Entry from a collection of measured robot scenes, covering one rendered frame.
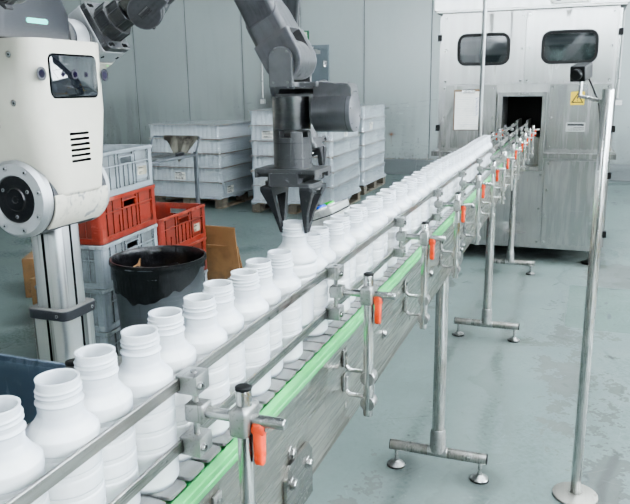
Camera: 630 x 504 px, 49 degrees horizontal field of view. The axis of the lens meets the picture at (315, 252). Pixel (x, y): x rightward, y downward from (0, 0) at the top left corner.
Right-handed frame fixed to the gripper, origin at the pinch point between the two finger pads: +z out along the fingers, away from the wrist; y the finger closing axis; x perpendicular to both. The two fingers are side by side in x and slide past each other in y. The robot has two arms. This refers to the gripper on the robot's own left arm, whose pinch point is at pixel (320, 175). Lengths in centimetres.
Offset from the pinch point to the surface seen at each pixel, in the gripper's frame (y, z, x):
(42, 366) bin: -75, 14, 31
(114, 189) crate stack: 124, -28, 154
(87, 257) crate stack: 107, -1, 171
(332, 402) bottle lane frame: -64, 35, -13
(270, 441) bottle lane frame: -88, 30, -15
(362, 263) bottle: -37.6, 18.6, -16.7
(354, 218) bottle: -37.6, 9.8, -18.2
